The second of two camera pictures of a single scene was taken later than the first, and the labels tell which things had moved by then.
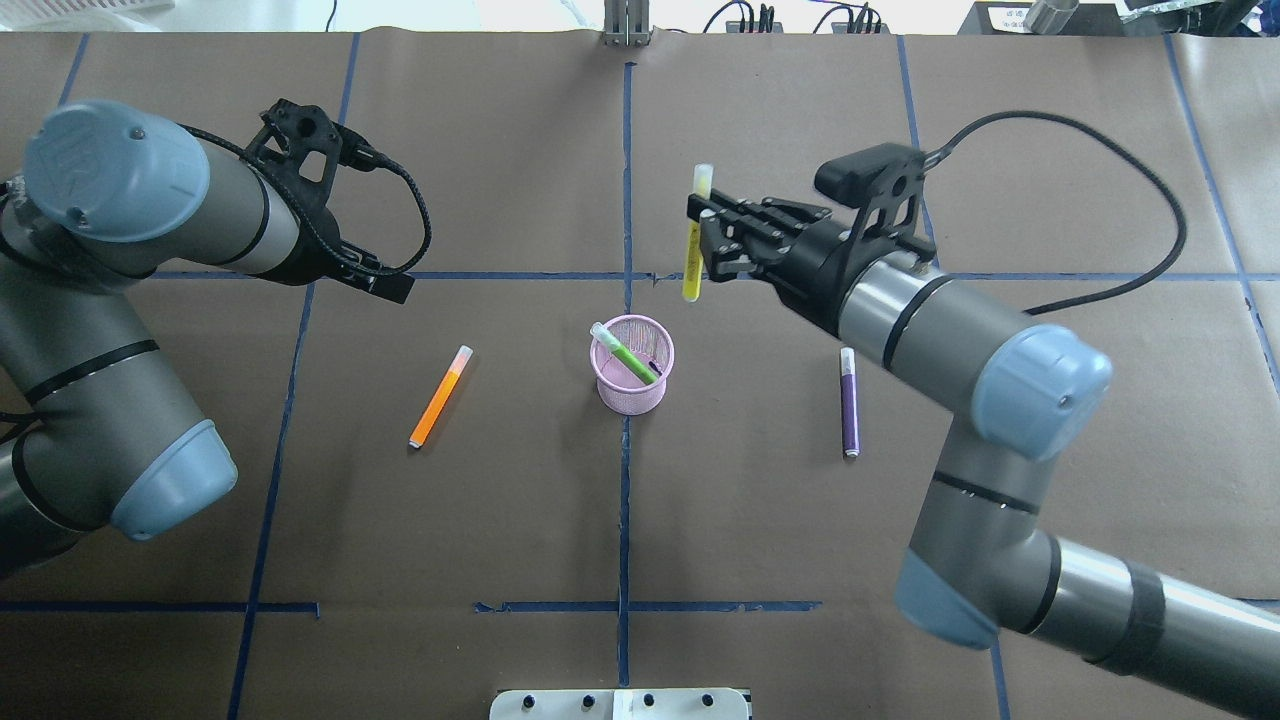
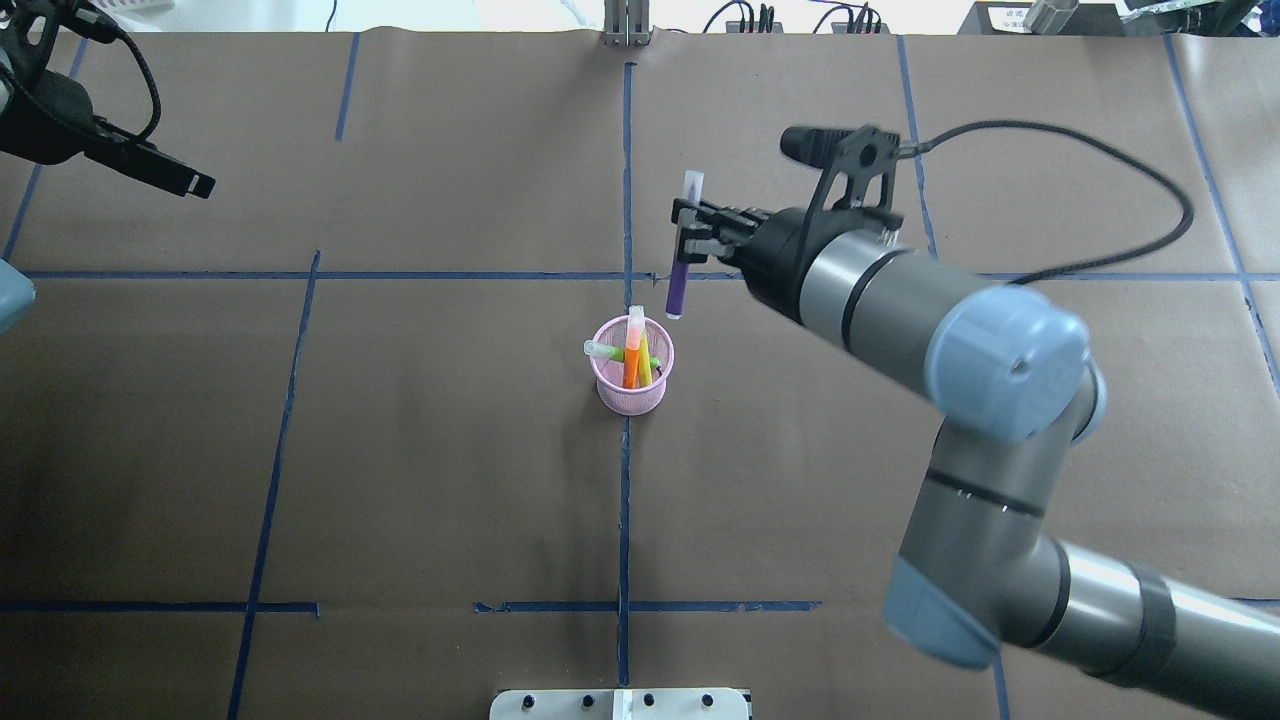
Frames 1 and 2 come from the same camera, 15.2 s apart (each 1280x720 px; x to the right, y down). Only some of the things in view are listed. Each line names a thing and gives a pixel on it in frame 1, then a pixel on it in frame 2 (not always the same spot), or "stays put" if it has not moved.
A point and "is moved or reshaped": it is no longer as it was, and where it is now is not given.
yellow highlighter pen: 702,186 -> 646,379
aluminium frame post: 626,23 stays put
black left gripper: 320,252 -> 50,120
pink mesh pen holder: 620,388 stays put
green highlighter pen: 600,332 is moved or reshaped
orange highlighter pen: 451,376 -> 634,342
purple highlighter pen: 849,397 -> 678,276
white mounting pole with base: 620,704 stays put
